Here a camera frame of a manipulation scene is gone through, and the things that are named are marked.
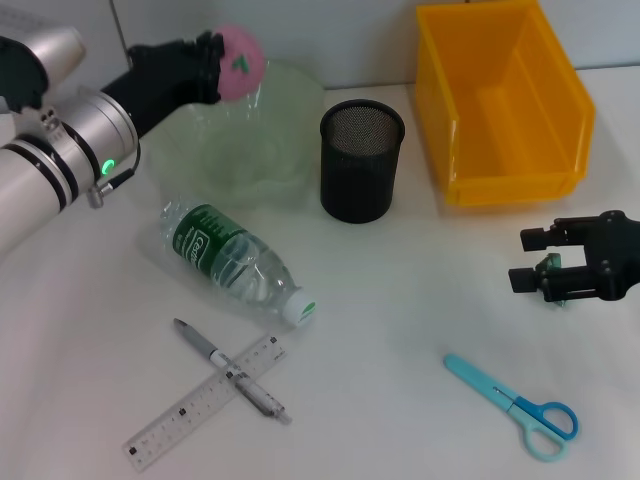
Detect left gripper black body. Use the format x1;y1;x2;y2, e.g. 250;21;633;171
99;38;224;142

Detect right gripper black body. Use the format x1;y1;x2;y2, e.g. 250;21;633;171
581;209;640;303

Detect green plastic wrapper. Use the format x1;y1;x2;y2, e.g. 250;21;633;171
535;251;570;310

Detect pink toy peach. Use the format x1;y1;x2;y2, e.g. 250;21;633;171
215;22;268;103

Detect water bottle green label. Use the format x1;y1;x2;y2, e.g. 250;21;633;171
158;195;320;332

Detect green translucent fruit bowl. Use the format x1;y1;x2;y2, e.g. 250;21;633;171
149;58;326;212

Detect light blue scissors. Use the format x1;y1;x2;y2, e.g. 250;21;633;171
443;352;581;463

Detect black mesh pen holder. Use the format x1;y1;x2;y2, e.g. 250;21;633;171
319;99;407;226

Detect grey pen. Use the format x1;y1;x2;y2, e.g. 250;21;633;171
172;317;293;427

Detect transparent plastic ruler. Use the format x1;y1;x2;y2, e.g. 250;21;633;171
123;334;289;473

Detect yellow plastic bin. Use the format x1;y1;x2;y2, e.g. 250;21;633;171
414;0;598;208

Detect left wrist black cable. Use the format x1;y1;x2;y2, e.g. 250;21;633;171
87;142;144;210

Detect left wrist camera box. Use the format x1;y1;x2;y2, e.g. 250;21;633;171
0;7;88;116

